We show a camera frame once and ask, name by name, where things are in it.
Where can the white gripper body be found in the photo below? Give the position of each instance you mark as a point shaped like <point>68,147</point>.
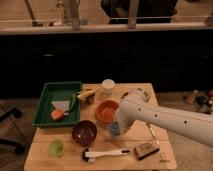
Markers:
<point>124,122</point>

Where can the blue sponge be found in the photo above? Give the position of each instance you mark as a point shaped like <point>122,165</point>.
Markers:
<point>113,129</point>

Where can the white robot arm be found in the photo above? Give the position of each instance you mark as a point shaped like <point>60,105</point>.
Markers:
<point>134,106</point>

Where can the orange bowl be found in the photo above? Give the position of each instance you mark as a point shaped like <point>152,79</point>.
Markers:
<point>105,111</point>

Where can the wooden block brush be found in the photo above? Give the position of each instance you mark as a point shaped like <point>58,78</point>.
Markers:
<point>144,150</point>

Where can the metal fork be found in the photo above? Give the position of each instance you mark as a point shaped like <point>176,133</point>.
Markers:
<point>151,131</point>

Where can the white paper cup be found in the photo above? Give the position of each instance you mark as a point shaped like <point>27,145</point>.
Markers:
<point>107,86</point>

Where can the white dish brush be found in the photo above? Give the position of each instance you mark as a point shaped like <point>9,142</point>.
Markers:
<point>91,156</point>

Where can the grey cloth piece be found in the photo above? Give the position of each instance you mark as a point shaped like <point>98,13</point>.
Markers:
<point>63,105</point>

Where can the orange toy carrot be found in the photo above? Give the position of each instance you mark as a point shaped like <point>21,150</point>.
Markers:
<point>57,114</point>

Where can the small green cup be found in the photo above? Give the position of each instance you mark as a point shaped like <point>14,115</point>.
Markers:
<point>56,148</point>

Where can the green plastic tray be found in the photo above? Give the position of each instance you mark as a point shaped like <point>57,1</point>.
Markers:
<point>58,95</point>

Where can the black office chair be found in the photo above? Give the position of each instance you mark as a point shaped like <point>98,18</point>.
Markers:
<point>12,113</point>

